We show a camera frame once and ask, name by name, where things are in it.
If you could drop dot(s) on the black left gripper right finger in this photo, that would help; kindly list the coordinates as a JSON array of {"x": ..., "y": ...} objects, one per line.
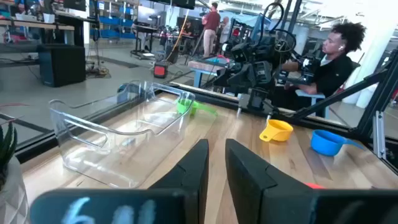
[{"x": 255, "y": 186}]

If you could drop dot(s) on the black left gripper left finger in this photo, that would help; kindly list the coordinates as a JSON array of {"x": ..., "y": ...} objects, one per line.
[{"x": 186, "y": 186}]

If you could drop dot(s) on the yellow measuring cup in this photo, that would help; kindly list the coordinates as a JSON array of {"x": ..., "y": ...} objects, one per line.
[{"x": 276, "y": 130}]

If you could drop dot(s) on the green measuring cup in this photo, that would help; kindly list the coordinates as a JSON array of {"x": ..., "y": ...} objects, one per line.
[{"x": 185, "y": 106}]

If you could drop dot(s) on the blue measuring cup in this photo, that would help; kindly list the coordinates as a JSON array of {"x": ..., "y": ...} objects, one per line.
[{"x": 325, "y": 143}]

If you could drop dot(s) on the clear plastic basket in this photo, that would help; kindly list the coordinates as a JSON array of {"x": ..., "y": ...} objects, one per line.
[{"x": 124, "y": 161}]

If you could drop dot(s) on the person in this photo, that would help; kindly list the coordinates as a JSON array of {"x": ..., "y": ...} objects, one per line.
[
  {"x": 335, "y": 71},
  {"x": 211, "y": 28},
  {"x": 224, "y": 29}
]

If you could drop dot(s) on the blue-legged wooden bench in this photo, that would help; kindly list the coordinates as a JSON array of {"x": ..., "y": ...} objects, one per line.
[{"x": 202, "y": 70}]

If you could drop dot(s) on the black work table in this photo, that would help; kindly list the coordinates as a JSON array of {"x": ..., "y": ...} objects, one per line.
[{"x": 144, "y": 29}]

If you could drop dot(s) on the shelf with blue bins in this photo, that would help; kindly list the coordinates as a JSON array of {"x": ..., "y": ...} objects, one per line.
[{"x": 112, "y": 21}]

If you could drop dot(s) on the black speaker cabinet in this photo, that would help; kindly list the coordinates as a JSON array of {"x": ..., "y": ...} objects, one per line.
[{"x": 62, "y": 65}]

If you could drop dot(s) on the white triangle-patterned plant pot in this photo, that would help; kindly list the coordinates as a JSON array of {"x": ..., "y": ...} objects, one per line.
[{"x": 12, "y": 199}]

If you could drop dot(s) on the green succulent plant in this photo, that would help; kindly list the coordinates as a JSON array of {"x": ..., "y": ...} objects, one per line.
[{"x": 6, "y": 146}]

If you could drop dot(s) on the wooden desk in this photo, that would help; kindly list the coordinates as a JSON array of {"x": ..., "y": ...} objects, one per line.
[{"x": 31, "y": 25}]

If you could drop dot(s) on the red box with black frame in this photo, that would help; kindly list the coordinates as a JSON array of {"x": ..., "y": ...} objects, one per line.
[{"x": 160, "y": 71}]

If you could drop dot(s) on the silver aluminium bracket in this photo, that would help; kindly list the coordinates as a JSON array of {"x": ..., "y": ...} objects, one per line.
[{"x": 379, "y": 133}]

